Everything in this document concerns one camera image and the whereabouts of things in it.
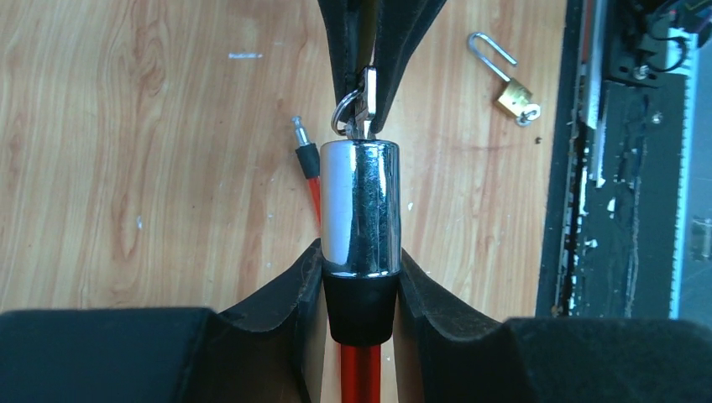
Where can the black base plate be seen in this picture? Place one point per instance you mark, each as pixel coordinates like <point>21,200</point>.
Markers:
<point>628,224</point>

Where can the brass padlock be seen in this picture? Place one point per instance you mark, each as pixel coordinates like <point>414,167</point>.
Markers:
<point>515,99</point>

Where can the red cable lock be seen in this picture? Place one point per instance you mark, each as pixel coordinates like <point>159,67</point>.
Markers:
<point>355,188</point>

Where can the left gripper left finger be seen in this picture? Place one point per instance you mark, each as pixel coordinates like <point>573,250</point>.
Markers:
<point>267,348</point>

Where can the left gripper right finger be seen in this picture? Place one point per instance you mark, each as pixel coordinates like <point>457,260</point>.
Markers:
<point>446,351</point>

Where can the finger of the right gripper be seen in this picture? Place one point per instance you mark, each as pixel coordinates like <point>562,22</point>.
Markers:
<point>400,28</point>
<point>342,21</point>

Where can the silver key with ring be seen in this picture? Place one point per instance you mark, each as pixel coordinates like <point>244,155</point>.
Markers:
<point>355,112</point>

